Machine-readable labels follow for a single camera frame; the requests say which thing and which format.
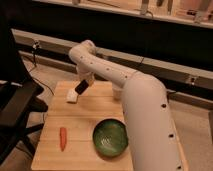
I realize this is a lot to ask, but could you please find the black cable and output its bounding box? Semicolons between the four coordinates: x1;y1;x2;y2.
31;40;55;96

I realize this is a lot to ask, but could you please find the white sponge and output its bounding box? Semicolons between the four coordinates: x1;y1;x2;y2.
67;89;78;103

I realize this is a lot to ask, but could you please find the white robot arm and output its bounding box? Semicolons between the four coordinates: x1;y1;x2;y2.
69;40;186;171

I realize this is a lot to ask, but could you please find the black office chair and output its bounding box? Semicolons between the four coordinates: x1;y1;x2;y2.
0;19;48;165

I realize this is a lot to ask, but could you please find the white plastic cup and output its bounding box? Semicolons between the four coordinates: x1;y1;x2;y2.
113;88;122;100

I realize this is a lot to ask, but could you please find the black eraser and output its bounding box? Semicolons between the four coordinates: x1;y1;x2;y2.
75;80;89;95

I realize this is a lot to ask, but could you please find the orange carrot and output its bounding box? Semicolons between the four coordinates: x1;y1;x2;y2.
60;127;67;151

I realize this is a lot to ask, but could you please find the green bowl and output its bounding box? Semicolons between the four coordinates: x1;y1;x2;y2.
92;118;128;158

